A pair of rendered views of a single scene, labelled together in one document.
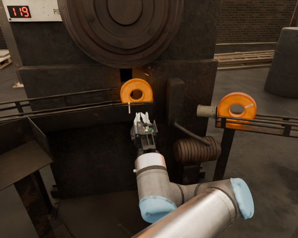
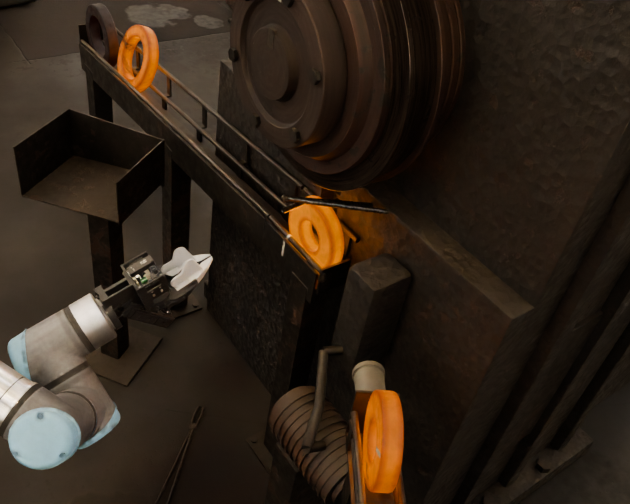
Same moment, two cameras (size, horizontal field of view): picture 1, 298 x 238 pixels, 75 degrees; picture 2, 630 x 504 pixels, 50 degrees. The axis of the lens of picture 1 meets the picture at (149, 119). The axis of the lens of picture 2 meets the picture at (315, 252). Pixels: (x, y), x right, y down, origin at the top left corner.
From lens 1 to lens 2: 1.03 m
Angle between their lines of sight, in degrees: 47
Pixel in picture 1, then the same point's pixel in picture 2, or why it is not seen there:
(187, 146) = (293, 408)
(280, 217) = not seen: outside the picture
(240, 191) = (28, 417)
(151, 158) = (84, 306)
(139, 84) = (316, 219)
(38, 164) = (108, 211)
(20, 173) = (85, 204)
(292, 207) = not seen: outside the picture
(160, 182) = (48, 334)
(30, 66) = not seen: hidden behind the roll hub
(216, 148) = (325, 477)
